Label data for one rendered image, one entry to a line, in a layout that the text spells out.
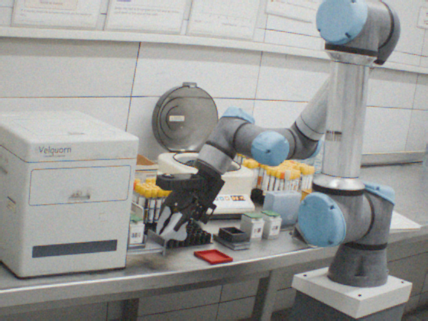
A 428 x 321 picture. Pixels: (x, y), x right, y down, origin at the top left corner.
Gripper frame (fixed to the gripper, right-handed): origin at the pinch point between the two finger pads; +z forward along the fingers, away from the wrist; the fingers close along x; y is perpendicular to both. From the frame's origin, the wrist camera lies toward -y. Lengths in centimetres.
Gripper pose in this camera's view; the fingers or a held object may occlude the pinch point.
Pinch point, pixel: (158, 238)
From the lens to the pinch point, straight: 176.1
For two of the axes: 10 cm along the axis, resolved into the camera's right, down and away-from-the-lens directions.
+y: 5.7, 4.5, 6.8
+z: -5.1, 8.5, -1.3
